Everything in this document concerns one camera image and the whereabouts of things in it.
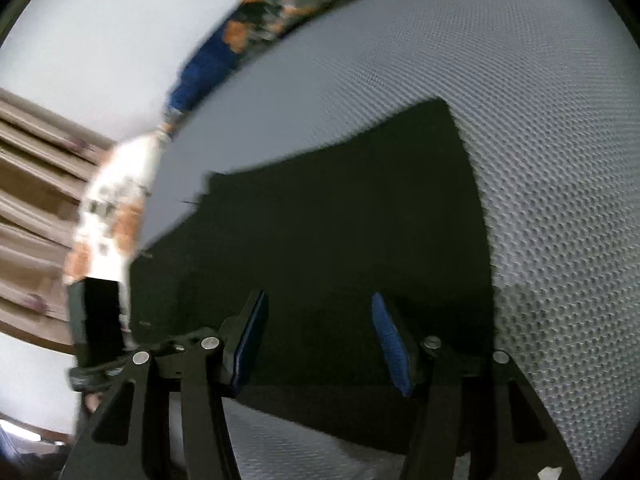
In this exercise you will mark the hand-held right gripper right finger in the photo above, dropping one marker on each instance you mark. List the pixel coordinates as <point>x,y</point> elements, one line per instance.
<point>395,350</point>

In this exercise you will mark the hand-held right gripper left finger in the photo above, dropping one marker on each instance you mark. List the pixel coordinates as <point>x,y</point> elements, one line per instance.
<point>247,350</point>

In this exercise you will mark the black pants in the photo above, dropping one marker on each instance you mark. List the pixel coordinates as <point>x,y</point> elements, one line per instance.
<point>325,220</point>

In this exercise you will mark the white floral pillow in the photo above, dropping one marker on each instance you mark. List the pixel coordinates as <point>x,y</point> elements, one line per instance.
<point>117,210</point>

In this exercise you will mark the beige curtain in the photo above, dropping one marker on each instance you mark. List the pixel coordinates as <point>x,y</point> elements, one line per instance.
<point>35,200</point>

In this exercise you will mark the grey mesh bed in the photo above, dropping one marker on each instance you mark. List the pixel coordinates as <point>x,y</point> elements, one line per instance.
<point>500,85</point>

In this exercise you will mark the blue floral blanket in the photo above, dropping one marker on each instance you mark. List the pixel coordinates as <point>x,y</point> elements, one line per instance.
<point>260,15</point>

